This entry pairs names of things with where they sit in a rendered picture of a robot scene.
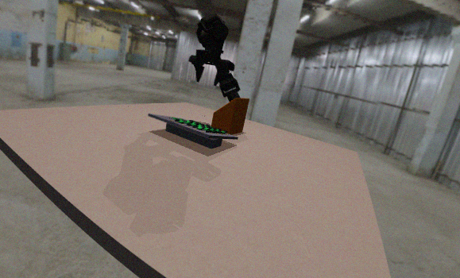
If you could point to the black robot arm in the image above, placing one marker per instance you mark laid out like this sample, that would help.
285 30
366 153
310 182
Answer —
215 31

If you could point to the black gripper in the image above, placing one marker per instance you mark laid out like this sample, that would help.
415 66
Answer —
223 66

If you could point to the grey switch panel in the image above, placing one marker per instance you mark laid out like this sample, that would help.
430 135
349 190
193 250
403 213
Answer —
194 131

